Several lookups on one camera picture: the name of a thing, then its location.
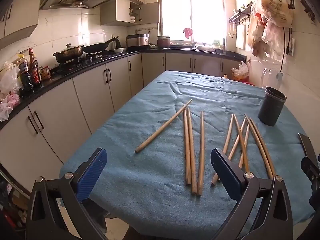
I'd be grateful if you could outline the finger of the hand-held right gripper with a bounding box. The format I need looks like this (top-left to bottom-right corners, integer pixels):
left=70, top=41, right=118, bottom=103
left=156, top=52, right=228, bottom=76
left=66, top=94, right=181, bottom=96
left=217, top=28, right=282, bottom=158
left=298, top=133, right=320, bottom=183
left=309, top=180, right=320, bottom=212

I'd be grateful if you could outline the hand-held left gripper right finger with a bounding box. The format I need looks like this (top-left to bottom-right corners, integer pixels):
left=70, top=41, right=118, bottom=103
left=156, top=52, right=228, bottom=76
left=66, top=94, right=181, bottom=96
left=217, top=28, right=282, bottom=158
left=211, top=148, right=293, bottom=240

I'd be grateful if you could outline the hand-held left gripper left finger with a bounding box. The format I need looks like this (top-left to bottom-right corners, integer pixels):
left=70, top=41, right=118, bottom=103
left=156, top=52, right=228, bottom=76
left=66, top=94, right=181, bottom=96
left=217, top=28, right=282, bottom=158
left=26, top=148, right=108, bottom=240

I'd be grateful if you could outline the dark metal utensil holder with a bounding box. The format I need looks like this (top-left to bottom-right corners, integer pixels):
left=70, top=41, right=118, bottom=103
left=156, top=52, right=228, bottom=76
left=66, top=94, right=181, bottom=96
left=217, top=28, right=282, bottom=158
left=258, top=86, right=287, bottom=127

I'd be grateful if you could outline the clear glass mug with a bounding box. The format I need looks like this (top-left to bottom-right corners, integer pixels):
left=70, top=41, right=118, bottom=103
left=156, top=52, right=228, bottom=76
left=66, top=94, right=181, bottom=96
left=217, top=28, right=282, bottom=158
left=261, top=67, right=284, bottom=90

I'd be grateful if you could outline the blue tablecloth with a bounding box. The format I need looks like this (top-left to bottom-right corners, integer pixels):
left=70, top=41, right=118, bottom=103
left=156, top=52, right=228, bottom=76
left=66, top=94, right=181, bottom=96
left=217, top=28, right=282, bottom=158
left=59, top=70, right=316, bottom=238

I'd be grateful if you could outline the plastic bag with orange contents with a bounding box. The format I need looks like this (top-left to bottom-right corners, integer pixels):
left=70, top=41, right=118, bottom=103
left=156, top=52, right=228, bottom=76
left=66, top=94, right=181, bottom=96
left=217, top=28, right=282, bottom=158
left=231, top=61, right=250, bottom=82

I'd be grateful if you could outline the pink and white plastic bag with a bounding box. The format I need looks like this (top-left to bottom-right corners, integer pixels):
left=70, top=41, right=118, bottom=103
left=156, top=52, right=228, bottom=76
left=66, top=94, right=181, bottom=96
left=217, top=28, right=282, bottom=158
left=0, top=94, right=20, bottom=122

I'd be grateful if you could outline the small red jar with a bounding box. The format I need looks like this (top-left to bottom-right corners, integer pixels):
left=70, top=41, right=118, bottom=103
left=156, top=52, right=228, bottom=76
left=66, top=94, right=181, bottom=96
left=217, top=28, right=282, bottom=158
left=40, top=66, right=52, bottom=80

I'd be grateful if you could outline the black gas stove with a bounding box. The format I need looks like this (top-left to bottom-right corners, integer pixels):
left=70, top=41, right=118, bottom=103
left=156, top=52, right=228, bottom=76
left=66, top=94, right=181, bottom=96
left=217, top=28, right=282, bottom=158
left=54, top=50, right=117, bottom=74

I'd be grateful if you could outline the red label sauce bottle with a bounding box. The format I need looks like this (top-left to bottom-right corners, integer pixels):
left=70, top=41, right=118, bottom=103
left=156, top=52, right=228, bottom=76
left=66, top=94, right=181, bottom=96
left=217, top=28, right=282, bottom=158
left=28, top=48, right=42, bottom=84

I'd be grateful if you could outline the dark soy sauce bottle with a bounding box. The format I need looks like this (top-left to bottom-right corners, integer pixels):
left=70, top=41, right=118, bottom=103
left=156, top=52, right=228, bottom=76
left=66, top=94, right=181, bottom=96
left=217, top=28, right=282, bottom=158
left=18, top=54, right=32, bottom=91

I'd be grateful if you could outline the pinkish clear plastic bag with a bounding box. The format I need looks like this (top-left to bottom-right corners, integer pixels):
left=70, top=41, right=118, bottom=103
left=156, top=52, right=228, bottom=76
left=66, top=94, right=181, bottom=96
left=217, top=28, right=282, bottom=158
left=262, top=20, right=285, bottom=53

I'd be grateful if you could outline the black kitchen countertop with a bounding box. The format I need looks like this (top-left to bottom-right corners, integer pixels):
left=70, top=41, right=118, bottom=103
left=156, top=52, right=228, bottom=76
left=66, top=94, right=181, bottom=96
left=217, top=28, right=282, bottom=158
left=0, top=45, right=247, bottom=130

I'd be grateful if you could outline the pot with glass lid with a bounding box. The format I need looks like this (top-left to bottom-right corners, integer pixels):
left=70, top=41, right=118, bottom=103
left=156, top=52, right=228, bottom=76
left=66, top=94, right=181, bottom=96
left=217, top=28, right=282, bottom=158
left=52, top=43, right=85, bottom=63

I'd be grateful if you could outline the beige plastic bag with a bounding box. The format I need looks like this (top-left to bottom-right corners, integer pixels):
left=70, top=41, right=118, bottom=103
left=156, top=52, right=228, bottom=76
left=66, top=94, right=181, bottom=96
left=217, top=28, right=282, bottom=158
left=247, top=7, right=267, bottom=57

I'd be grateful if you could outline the black wok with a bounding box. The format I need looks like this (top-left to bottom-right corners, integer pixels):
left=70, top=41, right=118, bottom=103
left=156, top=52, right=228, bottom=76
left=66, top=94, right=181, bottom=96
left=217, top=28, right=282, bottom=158
left=83, top=36, right=119, bottom=54

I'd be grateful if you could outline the white cutting board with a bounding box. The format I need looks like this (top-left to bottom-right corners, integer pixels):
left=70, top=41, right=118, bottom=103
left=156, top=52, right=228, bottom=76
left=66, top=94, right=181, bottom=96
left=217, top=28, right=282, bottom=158
left=236, top=24, right=247, bottom=50

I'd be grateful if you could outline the metal sink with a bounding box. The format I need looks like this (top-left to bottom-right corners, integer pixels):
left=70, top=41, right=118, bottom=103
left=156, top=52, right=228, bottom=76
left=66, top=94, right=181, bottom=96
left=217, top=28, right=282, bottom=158
left=170, top=45, right=218, bottom=53

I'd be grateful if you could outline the silver rice cooker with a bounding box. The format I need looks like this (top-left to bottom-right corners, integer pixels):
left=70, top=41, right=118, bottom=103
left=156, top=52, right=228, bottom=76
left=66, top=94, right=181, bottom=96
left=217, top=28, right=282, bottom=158
left=126, top=33, right=150, bottom=51

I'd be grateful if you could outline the brown cooking pot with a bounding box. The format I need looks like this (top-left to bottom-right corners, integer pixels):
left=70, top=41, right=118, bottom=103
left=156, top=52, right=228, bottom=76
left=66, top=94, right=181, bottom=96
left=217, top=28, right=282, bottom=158
left=157, top=35, right=171, bottom=49

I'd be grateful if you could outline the yellowish printed plastic bag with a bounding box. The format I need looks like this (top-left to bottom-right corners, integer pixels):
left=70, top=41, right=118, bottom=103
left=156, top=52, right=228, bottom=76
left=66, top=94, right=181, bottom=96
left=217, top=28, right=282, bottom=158
left=259, top=0, right=295, bottom=28

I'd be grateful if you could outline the kitchen window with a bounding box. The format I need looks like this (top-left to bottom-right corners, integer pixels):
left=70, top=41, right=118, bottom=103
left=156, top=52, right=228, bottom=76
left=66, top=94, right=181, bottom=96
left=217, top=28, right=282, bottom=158
left=157, top=0, right=227, bottom=47

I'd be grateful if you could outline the black power cable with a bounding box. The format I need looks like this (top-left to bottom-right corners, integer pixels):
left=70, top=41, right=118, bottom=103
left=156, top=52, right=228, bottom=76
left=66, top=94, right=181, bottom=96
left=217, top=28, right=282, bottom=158
left=280, top=26, right=293, bottom=78

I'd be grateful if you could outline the white wall socket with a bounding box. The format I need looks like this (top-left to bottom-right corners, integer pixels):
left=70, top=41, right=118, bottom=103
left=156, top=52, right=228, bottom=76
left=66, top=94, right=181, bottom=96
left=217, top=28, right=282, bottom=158
left=285, top=38, right=296, bottom=56

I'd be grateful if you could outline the black wall rack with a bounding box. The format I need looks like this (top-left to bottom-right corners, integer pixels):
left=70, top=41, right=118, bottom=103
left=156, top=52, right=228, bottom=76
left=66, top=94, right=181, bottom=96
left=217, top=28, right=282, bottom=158
left=229, top=2, right=253, bottom=27

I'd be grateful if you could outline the open white wall cabinet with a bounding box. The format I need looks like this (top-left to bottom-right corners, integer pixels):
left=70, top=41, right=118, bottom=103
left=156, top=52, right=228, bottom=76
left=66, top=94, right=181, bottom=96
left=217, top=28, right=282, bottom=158
left=100, top=0, right=160, bottom=27

